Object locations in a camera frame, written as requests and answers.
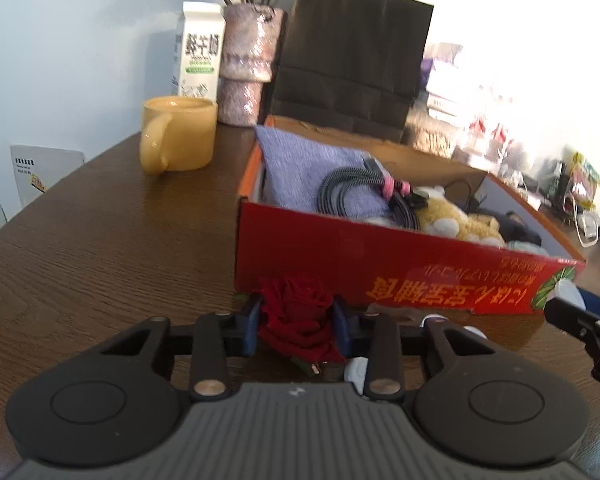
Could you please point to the dark blue pouch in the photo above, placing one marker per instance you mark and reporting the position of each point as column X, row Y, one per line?
column 517, row 227

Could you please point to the red artificial rose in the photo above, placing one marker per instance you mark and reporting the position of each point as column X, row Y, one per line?
column 297, row 315

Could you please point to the black paper bag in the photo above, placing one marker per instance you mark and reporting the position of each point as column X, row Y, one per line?
column 350, row 55

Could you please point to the white paper box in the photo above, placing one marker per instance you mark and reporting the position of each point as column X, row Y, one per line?
column 45, row 170

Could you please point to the speckled purple ceramic vase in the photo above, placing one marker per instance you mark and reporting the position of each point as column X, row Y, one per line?
column 250, row 60

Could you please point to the white green milk carton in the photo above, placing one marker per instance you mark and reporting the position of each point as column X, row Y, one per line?
column 197, row 55

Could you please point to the yellow pink snack bag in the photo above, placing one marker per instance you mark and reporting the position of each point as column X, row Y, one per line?
column 587, row 180

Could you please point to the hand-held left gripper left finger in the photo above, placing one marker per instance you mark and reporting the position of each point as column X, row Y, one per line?
column 252, row 330

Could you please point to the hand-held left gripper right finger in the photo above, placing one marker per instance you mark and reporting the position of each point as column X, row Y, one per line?
column 341, row 330

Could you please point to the yellow ceramic mug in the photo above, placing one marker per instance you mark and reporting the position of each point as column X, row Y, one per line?
column 185, row 135

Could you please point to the clear cereal container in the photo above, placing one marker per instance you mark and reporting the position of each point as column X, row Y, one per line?
column 432, row 135

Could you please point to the yellow white plush toy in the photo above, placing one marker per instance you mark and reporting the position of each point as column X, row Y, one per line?
column 455, row 220

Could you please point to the pack of water bottles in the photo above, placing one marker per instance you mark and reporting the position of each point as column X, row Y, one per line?
column 490, row 135

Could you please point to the red cardboard box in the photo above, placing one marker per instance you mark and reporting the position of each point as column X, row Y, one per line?
column 330, row 255

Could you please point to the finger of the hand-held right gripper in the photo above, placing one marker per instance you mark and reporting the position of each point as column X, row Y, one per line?
column 580, row 320

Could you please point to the purple tissue pack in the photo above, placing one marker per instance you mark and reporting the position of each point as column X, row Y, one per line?
column 440, row 70

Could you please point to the purple towel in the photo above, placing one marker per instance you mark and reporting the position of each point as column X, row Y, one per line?
column 295, row 170

